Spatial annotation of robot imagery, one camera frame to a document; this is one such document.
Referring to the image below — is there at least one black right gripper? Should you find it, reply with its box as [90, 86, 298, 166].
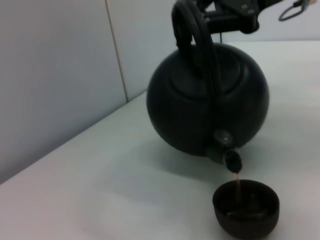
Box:
[193, 0, 280, 35]

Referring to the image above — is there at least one black round teapot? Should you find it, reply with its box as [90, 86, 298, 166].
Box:
[146, 0, 271, 175]

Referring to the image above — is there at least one dark brown teacup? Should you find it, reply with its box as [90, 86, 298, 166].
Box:
[212, 178, 281, 240]

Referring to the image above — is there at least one brown tea liquid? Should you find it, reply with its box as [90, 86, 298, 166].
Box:
[226, 172, 266, 219]

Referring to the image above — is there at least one black right gripper cable with plug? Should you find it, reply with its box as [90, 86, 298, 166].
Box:
[278, 0, 315, 22]

